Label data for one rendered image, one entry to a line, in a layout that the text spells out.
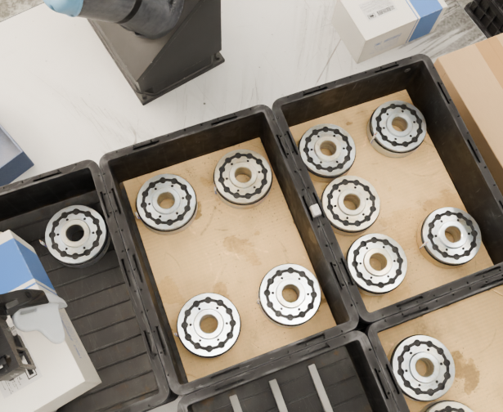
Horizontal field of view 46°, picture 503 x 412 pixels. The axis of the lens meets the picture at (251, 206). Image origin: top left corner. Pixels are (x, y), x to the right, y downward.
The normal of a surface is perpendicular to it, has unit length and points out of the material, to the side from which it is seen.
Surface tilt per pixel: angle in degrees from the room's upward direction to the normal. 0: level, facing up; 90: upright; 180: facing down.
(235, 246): 0
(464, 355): 0
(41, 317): 58
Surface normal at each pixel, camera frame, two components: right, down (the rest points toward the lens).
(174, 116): 0.04, -0.30
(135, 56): -0.55, 0.13
